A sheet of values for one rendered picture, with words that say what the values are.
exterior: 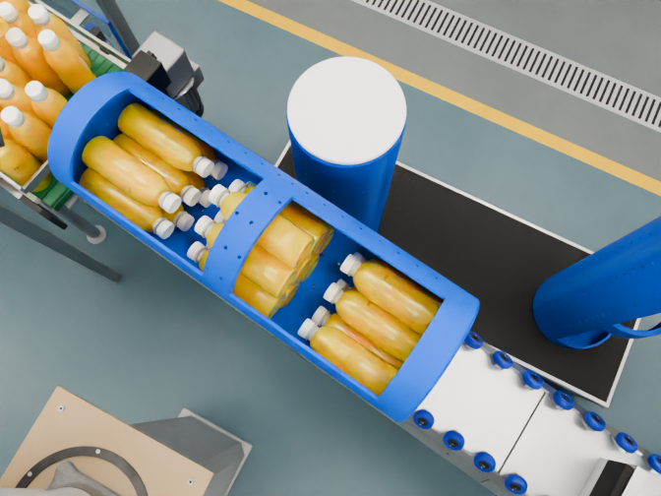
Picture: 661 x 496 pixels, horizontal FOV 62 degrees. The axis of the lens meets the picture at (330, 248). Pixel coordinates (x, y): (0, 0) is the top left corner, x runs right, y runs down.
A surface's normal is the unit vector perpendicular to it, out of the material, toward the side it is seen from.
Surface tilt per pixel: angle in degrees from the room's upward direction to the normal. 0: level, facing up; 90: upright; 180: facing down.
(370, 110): 0
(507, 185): 0
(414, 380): 30
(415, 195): 0
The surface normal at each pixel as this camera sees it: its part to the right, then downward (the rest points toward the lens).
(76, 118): -0.12, -0.09
